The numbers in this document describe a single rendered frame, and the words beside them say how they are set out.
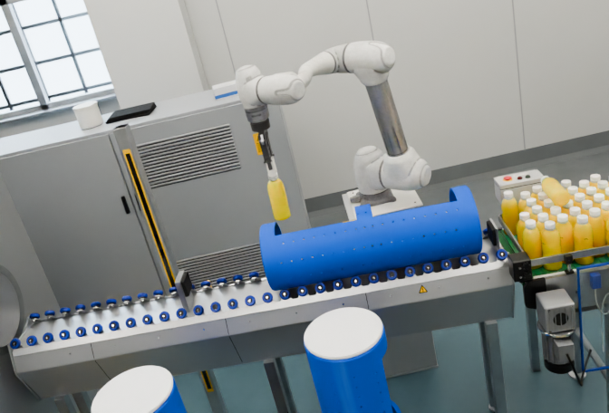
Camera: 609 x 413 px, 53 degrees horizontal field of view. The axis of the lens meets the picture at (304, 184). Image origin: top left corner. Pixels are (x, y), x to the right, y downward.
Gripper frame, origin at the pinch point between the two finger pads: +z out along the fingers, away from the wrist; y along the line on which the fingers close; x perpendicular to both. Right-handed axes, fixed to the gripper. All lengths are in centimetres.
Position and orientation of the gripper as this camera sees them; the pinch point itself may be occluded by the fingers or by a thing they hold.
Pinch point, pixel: (271, 167)
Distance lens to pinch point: 244.7
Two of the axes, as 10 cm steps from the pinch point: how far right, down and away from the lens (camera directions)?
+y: -0.1, 3.9, -9.2
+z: 2.1, 9.0, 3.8
